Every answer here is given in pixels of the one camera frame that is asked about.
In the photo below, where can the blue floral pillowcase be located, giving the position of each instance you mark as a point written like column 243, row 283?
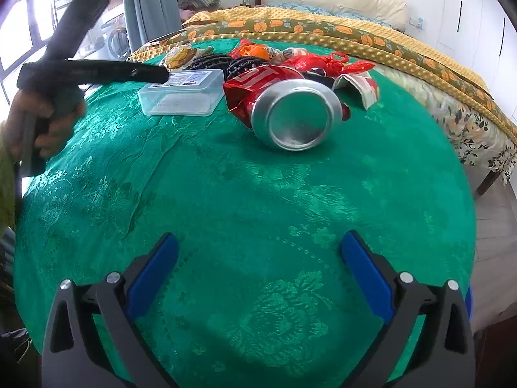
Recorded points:
column 323, row 10

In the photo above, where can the clear plastic box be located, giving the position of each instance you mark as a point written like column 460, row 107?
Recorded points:
column 177, row 103

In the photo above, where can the person's left hand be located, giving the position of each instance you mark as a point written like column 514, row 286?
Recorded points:
column 60, row 129

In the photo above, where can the green patterned tablecloth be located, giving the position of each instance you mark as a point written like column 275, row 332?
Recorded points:
column 242, row 194

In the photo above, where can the black mesh scrubber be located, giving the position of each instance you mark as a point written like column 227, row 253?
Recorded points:
column 210, row 62
column 242, row 65

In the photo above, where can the crushed red drink can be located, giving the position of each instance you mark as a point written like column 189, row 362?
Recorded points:
column 295, row 117

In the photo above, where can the floral bed sheet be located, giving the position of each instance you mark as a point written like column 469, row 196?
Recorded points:
column 456, row 117

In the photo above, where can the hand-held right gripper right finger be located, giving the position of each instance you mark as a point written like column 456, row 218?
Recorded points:
column 367, row 275

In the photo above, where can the window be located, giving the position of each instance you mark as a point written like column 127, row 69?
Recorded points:
column 20, row 28

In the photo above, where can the grey curtain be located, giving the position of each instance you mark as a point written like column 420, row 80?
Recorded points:
column 153, row 4

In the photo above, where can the yellow dotted blanket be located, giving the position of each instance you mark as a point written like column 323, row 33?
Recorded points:
column 363, row 44

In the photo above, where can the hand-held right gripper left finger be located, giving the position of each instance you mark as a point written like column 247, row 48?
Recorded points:
column 151, row 275

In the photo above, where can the orange print blanket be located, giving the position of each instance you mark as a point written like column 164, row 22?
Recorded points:
column 343, row 29

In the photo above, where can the yellow snack packet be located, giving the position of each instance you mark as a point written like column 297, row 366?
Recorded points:
column 179, row 56

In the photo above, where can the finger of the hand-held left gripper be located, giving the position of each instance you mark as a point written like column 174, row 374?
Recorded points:
column 78, row 16
column 93, row 72

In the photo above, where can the white wardrobe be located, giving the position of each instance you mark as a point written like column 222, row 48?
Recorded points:
column 476, row 20

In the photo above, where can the white and red paper carton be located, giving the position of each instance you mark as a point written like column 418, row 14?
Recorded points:
column 365, row 89

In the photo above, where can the person's left forearm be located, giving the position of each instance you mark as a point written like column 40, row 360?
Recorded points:
column 6, row 178

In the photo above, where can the orange snack packet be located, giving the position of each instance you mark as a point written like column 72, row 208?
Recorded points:
column 250, row 50

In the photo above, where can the red snack packet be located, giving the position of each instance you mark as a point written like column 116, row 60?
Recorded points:
column 319, row 64

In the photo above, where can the washing machine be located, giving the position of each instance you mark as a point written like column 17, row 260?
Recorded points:
column 117, row 38

